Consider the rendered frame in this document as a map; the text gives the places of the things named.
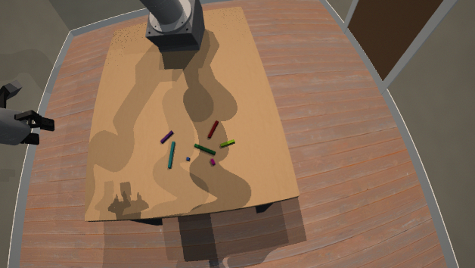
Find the lime green rod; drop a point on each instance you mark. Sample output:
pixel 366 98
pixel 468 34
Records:
pixel 227 143

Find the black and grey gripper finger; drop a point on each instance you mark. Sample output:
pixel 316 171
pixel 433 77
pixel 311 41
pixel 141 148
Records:
pixel 32 138
pixel 42 122

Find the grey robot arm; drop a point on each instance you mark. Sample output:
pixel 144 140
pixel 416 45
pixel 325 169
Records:
pixel 171 15

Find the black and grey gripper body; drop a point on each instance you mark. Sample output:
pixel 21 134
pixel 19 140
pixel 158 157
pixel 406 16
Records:
pixel 12 132

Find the red rod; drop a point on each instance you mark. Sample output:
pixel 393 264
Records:
pixel 213 129

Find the purple rod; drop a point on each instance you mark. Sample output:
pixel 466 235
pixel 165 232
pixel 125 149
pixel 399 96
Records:
pixel 166 137

